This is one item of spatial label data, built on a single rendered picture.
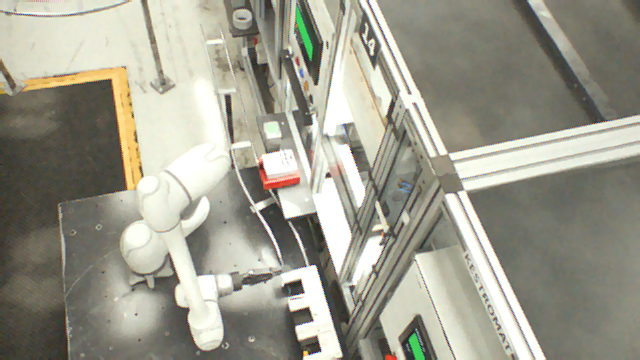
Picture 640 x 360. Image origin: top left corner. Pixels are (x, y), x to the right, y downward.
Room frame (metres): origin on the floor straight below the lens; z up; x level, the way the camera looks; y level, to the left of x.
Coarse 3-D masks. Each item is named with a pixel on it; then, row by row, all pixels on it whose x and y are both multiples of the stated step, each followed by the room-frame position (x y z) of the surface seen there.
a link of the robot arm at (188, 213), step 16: (208, 144) 0.94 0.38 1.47; (176, 160) 0.86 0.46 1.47; (192, 160) 0.86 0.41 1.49; (208, 160) 0.88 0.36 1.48; (224, 160) 0.91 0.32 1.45; (176, 176) 0.80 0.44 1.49; (192, 176) 0.81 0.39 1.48; (208, 176) 0.83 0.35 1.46; (224, 176) 0.88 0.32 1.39; (192, 192) 0.77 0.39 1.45; (208, 192) 0.84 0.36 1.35; (192, 208) 0.88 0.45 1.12; (208, 208) 1.02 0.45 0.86; (192, 224) 0.90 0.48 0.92
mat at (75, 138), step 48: (0, 96) 1.92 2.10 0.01; (48, 96) 1.99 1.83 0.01; (96, 96) 2.06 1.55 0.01; (0, 144) 1.58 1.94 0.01; (48, 144) 1.65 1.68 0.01; (96, 144) 1.71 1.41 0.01; (0, 192) 1.28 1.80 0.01; (48, 192) 1.33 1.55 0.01; (96, 192) 1.39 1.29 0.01; (0, 240) 1.00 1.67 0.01; (48, 240) 1.05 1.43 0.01; (0, 288) 0.75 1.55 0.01; (48, 288) 0.79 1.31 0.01; (0, 336) 0.51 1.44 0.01; (48, 336) 0.56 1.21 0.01
